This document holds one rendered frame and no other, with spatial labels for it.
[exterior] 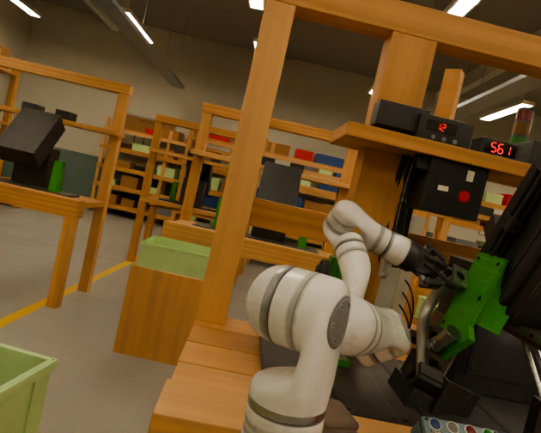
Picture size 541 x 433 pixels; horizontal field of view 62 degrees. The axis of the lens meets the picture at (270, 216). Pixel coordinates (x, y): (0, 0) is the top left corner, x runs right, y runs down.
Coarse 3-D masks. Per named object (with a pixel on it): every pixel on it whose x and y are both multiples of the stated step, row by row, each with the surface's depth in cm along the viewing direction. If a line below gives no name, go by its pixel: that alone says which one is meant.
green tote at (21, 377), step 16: (0, 352) 73; (16, 352) 73; (32, 352) 73; (0, 368) 73; (16, 368) 73; (32, 368) 72; (48, 368) 71; (0, 384) 73; (16, 384) 63; (32, 384) 68; (0, 400) 60; (16, 400) 65; (32, 400) 68; (0, 416) 62; (16, 416) 66; (32, 416) 70; (0, 432) 63; (16, 432) 67; (32, 432) 71
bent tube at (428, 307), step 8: (456, 272) 110; (464, 272) 111; (456, 280) 108; (464, 280) 109; (440, 288) 114; (448, 288) 112; (464, 288) 108; (432, 296) 115; (440, 296) 114; (424, 304) 116; (432, 304) 115; (424, 312) 115; (432, 312) 116; (424, 320) 114; (416, 328) 114; (424, 328) 112; (416, 336) 112; (424, 336) 111; (416, 344) 110; (424, 344) 109; (416, 352) 108; (424, 352) 107; (416, 360) 106; (424, 360) 105; (416, 368) 105
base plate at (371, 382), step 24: (264, 360) 109; (288, 360) 113; (336, 384) 104; (360, 384) 108; (384, 384) 111; (360, 408) 94; (384, 408) 97; (408, 408) 100; (480, 408) 110; (504, 408) 114; (528, 408) 118; (504, 432) 99
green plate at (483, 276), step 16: (480, 256) 110; (480, 272) 106; (496, 272) 100; (480, 288) 103; (496, 288) 102; (464, 304) 106; (480, 304) 100; (496, 304) 102; (448, 320) 109; (464, 320) 103; (480, 320) 102; (496, 320) 102
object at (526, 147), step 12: (420, 120) 126; (432, 120) 126; (444, 120) 126; (420, 132) 126; (432, 132) 126; (444, 132) 126; (456, 132) 126; (468, 132) 127; (456, 144) 127; (468, 144) 127; (516, 144) 136; (528, 144) 130; (540, 144) 128; (528, 156) 129
